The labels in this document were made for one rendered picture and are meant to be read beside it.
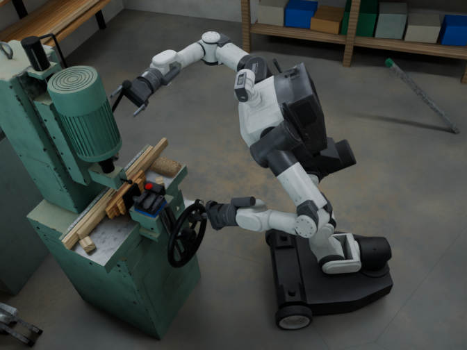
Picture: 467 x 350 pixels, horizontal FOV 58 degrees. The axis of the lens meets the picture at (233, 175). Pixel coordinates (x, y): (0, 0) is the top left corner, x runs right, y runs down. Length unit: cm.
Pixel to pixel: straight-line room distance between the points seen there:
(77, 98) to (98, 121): 12
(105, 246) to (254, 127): 76
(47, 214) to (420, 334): 200
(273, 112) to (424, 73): 302
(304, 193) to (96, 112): 75
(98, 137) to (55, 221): 62
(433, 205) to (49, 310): 253
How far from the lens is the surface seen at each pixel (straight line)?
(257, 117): 148
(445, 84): 427
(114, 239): 176
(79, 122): 152
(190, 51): 184
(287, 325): 243
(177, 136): 352
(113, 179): 175
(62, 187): 193
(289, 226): 143
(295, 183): 135
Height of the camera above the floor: 226
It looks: 46 degrees down
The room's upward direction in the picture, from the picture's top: 5 degrees counter-clockwise
